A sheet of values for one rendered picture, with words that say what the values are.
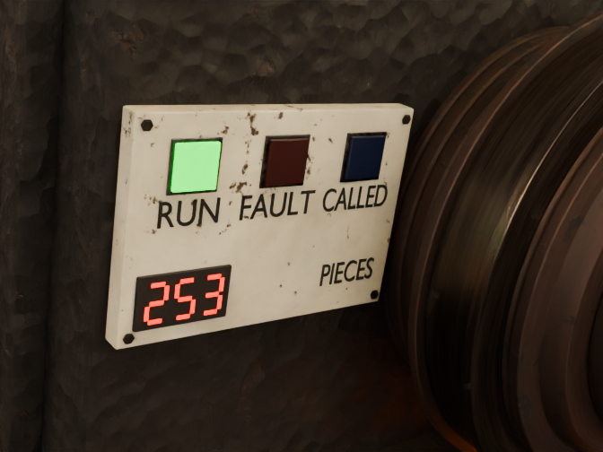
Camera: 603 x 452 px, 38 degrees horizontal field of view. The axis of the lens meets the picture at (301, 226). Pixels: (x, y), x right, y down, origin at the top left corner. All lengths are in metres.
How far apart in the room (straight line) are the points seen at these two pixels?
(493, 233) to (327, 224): 0.14
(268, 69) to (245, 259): 0.15
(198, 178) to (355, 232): 0.18
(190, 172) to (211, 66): 0.08
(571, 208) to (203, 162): 0.28
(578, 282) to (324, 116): 0.24
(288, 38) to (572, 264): 0.28
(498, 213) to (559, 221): 0.05
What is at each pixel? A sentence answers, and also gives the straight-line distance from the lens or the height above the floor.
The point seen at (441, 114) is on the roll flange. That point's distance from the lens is 0.80.
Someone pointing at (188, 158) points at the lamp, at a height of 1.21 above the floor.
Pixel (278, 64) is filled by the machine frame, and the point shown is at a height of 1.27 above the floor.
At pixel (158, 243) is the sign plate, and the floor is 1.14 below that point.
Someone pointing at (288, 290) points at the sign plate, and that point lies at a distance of 0.73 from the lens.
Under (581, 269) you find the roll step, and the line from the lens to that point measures 0.72.
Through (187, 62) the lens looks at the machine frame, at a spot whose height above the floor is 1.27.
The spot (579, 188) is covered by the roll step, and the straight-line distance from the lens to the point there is 0.70.
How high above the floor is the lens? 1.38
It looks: 19 degrees down
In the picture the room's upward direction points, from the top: 9 degrees clockwise
